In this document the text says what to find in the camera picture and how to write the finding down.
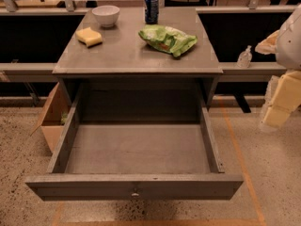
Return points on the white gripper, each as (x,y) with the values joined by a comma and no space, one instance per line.
(292,46)

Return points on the green rice chip bag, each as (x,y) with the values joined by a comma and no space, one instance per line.
(167,39)

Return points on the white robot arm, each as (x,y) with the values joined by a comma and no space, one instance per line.
(285,43)

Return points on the yellow sponge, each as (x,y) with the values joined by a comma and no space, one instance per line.
(88,36)

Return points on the clear sanitizer bottle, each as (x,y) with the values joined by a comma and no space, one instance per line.
(244,58)

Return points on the blue soda can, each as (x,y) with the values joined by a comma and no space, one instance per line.
(151,11)

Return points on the grey wooden cabinet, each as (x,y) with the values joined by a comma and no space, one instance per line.
(124,53)

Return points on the open grey drawer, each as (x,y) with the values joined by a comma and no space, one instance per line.
(146,144)

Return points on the white bowl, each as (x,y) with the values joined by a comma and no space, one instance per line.
(106,16)

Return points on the cardboard box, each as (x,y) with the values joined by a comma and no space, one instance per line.
(50,118)

